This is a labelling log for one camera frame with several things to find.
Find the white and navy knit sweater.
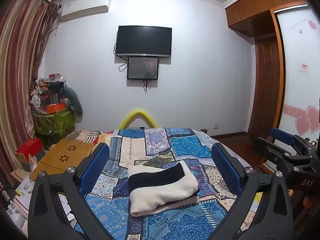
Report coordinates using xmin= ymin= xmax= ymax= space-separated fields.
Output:
xmin=127 ymin=161 xmax=199 ymax=217

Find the pile of papers and books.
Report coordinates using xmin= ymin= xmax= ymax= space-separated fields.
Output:
xmin=4 ymin=167 xmax=75 ymax=238

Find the white sliding wardrobe door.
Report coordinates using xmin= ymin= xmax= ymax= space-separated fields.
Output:
xmin=276 ymin=5 xmax=319 ymax=141

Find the wooden lap desk board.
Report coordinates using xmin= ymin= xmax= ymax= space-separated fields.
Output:
xmin=29 ymin=139 xmax=93 ymax=181

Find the brown wooden door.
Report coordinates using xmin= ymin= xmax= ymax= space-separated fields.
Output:
xmin=248 ymin=35 xmax=280 ymax=139

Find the blue patchwork bed quilt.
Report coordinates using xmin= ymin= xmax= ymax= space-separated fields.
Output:
xmin=72 ymin=127 xmax=263 ymax=240

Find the red box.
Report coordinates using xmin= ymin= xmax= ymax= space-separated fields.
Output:
xmin=15 ymin=138 xmax=46 ymax=172

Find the green fabric storage bin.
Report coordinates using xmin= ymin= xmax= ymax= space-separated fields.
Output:
xmin=32 ymin=108 xmax=75 ymax=150

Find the orange box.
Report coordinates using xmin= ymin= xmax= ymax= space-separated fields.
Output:
xmin=46 ymin=103 xmax=66 ymax=114

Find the grey plush toy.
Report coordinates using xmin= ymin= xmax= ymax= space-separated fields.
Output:
xmin=59 ymin=87 xmax=83 ymax=116

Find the clutter pile on bin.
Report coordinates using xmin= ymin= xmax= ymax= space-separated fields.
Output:
xmin=30 ymin=73 xmax=67 ymax=114

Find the yellow curved foam tube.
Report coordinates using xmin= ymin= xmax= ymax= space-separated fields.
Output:
xmin=119 ymin=108 xmax=157 ymax=129

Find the brown wooden wardrobe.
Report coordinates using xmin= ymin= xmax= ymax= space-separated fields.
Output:
xmin=224 ymin=0 xmax=308 ymax=38

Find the striped red gold curtain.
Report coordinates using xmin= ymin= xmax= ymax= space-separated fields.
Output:
xmin=1 ymin=0 xmax=60 ymax=185

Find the white air conditioner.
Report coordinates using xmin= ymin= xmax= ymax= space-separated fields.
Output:
xmin=61 ymin=0 xmax=111 ymax=22

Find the small black wall monitor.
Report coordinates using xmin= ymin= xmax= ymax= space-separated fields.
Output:
xmin=127 ymin=57 xmax=159 ymax=81

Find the wall mounted black television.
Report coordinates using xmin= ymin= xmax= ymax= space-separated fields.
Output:
xmin=115 ymin=25 xmax=172 ymax=57

